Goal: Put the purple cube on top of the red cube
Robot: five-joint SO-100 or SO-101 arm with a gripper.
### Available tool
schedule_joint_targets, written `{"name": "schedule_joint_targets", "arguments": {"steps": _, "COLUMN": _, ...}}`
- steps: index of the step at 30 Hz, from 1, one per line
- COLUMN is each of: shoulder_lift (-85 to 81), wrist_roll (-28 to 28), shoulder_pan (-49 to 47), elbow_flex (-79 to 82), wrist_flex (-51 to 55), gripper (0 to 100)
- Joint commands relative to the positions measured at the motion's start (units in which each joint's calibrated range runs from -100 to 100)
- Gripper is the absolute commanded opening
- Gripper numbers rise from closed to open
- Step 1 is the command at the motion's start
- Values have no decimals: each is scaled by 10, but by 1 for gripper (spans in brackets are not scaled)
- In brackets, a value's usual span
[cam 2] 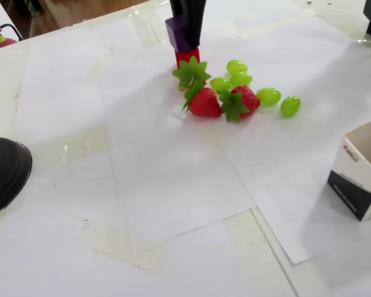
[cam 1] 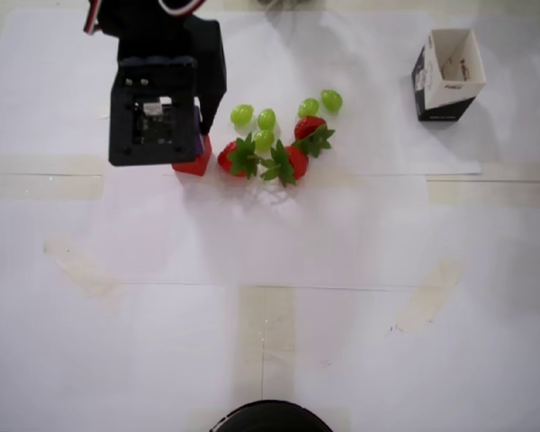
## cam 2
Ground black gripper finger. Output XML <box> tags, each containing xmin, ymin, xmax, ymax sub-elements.
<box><xmin>169</xmin><ymin>0</ymin><xmax>186</xmax><ymax>19</ymax></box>
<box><xmin>185</xmin><ymin>0</ymin><xmax>208</xmax><ymax>47</ymax></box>

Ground purple cube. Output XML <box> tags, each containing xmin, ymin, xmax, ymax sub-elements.
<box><xmin>164</xmin><ymin>14</ymin><xmax>196</xmax><ymax>53</ymax></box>

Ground red cube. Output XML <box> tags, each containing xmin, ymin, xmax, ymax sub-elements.
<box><xmin>174</xmin><ymin>46</ymin><xmax>202</xmax><ymax>69</ymax></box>

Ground plastic strawberry with green leaves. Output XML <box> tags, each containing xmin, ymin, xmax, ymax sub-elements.
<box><xmin>182</xmin><ymin>80</ymin><xmax>223</xmax><ymax>118</ymax></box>
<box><xmin>172</xmin><ymin>56</ymin><xmax>211</xmax><ymax>91</ymax></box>
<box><xmin>218</xmin><ymin>85</ymin><xmax>261</xmax><ymax>124</ymax></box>

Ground green plastic grape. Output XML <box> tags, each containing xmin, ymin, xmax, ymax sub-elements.
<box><xmin>226</xmin><ymin>59</ymin><xmax>249</xmax><ymax>74</ymax></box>
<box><xmin>280</xmin><ymin>95</ymin><xmax>301</xmax><ymax>118</ymax></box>
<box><xmin>255</xmin><ymin>87</ymin><xmax>281</xmax><ymax>106</ymax></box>
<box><xmin>230</xmin><ymin>71</ymin><xmax>254</xmax><ymax>87</ymax></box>
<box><xmin>209</xmin><ymin>77</ymin><xmax>232</xmax><ymax>92</ymax></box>

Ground red fire extinguisher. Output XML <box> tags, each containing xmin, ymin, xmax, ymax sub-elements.
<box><xmin>0</xmin><ymin>20</ymin><xmax>25</xmax><ymax>51</ymax></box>

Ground open white black cardboard box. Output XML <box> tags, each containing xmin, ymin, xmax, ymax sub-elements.
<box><xmin>326</xmin><ymin>116</ymin><xmax>371</xmax><ymax>222</ymax></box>

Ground black round domed object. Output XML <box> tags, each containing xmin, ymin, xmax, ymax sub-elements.
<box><xmin>0</xmin><ymin>137</ymin><xmax>33</xmax><ymax>220</ymax></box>

